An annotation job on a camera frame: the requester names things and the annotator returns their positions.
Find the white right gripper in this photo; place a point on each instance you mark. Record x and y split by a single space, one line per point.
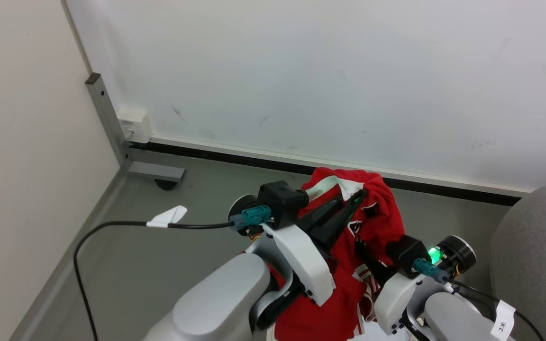
394 303

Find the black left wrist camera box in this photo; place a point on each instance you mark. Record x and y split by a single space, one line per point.
280 201

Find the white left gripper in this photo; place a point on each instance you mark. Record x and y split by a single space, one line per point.
306 265

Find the black caster wheel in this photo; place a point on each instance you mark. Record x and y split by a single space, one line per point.
166 184

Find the grey metal frame post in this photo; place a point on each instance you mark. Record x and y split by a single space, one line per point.
107 118

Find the grey fabric sofa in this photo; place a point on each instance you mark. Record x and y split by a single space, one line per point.
538 255

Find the white wall base trim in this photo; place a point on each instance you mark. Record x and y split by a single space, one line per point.
330 163

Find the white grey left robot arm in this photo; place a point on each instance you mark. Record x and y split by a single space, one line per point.
216 303

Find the white wall socket box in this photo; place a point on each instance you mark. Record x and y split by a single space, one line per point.
135 124

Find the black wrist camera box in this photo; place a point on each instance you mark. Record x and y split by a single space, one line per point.
280 201
405 253

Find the red white sports jersey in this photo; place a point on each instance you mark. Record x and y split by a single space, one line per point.
377 222

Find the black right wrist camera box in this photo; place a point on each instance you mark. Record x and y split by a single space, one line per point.
405 253

